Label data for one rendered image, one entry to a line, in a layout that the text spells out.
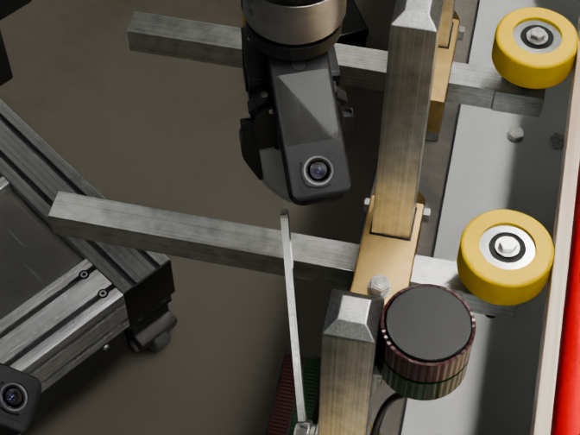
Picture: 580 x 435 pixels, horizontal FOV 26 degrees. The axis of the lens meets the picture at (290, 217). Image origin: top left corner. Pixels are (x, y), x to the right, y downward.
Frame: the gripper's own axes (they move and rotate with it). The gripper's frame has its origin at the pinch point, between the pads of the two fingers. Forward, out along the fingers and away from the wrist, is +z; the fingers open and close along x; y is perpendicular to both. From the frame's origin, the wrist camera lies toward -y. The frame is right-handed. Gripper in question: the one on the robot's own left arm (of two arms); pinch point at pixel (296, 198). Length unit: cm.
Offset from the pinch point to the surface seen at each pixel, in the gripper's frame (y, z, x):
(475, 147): 27.1, 31.2, -25.5
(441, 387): -26.4, -14.1, -5.6
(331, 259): -1.1, 8.5, -3.1
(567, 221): -3.4, 3.2, -23.3
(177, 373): 35, 93, 14
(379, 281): -5.4, 6.3, -6.5
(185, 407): 29, 93, 13
